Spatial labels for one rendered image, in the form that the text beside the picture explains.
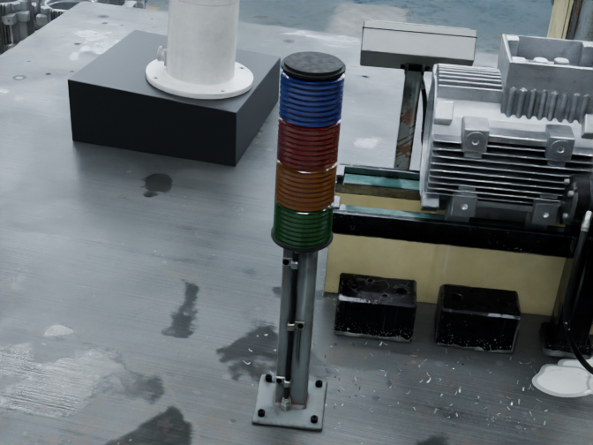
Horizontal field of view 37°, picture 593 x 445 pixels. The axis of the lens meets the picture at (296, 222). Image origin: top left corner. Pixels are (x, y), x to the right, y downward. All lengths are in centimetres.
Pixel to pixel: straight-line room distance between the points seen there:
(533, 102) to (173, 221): 57
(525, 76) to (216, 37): 61
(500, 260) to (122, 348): 50
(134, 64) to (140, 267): 51
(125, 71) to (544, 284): 82
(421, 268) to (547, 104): 27
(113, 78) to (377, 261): 63
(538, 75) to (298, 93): 39
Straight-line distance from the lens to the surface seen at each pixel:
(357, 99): 183
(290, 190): 87
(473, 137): 109
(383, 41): 137
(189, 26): 154
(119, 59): 169
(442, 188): 113
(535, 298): 125
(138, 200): 144
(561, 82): 113
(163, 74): 160
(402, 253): 120
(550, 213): 115
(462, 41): 138
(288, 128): 84
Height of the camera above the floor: 152
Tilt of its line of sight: 31 degrees down
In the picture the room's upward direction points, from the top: 4 degrees clockwise
